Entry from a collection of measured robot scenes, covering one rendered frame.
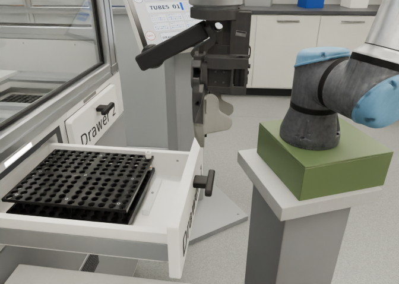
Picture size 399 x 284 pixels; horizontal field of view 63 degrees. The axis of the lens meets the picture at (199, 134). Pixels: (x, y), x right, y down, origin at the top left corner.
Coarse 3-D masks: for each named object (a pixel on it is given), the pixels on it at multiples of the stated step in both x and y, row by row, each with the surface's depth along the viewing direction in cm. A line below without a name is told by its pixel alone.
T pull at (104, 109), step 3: (111, 102) 93; (99, 105) 91; (102, 105) 91; (105, 105) 91; (108, 105) 91; (111, 105) 92; (114, 105) 94; (96, 108) 90; (99, 108) 90; (102, 108) 90; (105, 108) 89; (108, 108) 90; (111, 108) 92; (99, 111) 90; (102, 111) 88; (105, 111) 88; (108, 111) 90; (102, 114) 88; (105, 114) 88
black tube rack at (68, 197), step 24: (48, 168) 65; (72, 168) 64; (96, 168) 65; (120, 168) 64; (24, 192) 58; (48, 192) 57; (72, 192) 57; (96, 192) 58; (120, 192) 62; (144, 192) 63; (48, 216) 56; (72, 216) 57; (96, 216) 56; (120, 216) 55
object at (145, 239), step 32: (32, 160) 69; (160, 160) 72; (0, 192) 60; (160, 192) 68; (0, 224) 53; (32, 224) 52; (64, 224) 51; (96, 224) 51; (160, 224) 59; (128, 256) 52; (160, 256) 51
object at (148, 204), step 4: (156, 180) 70; (160, 180) 70; (156, 184) 68; (160, 184) 69; (152, 188) 67; (156, 188) 67; (152, 192) 66; (156, 192) 66; (148, 196) 65; (152, 196) 65; (156, 196) 66; (148, 200) 64; (152, 200) 64; (144, 204) 62; (148, 204) 62; (152, 204) 63; (144, 208) 62; (148, 208) 62; (144, 212) 61; (148, 212) 61
